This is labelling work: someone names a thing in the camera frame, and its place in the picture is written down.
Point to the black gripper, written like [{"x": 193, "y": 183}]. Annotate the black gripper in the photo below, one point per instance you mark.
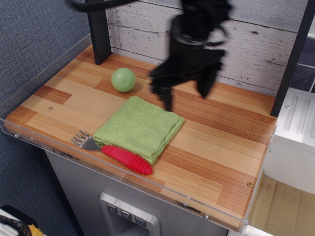
[{"x": 185, "y": 63}]

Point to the green cloth napkin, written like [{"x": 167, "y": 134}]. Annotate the green cloth napkin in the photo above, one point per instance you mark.
[{"x": 139, "y": 127}]

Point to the red handled metal fork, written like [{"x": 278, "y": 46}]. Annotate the red handled metal fork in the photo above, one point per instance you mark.
[{"x": 125, "y": 157}]

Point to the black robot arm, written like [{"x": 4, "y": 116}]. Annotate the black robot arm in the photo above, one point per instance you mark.
[{"x": 198, "y": 19}]

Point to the green ball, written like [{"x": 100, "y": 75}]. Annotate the green ball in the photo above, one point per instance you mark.
[{"x": 123, "y": 80}]

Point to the white toy sink counter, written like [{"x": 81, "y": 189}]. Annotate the white toy sink counter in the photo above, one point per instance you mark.
[{"x": 291, "y": 155}]

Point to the silver toy fridge cabinet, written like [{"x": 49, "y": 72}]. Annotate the silver toy fridge cabinet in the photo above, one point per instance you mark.
[{"x": 109, "y": 204}]

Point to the yellow object bottom left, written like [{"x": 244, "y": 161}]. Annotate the yellow object bottom left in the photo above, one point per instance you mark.
[{"x": 35, "y": 231}]

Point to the black left frame post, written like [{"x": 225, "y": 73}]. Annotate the black left frame post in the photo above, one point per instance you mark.
[{"x": 99, "y": 35}]

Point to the black frame post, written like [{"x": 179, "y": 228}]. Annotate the black frame post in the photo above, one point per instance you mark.
[
  {"x": 294, "y": 57},
  {"x": 99, "y": 35}
]

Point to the black right frame post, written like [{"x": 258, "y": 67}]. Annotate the black right frame post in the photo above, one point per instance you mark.
[{"x": 294, "y": 57}]

